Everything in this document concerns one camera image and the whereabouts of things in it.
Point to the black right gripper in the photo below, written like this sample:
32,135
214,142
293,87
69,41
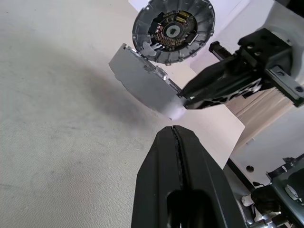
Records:
266,47

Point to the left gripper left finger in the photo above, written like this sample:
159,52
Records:
152,180

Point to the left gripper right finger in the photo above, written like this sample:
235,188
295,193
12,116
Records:
204,171

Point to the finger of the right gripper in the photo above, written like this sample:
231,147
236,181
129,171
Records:
204,101

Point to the grey fan impeller piece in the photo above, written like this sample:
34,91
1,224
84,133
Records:
204,28

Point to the silver motor stator housing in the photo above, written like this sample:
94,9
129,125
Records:
142,85

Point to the silver robot torso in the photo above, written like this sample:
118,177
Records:
285,206

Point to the black table frame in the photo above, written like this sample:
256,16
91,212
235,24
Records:
240,174

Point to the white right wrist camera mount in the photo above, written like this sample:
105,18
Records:
292,16

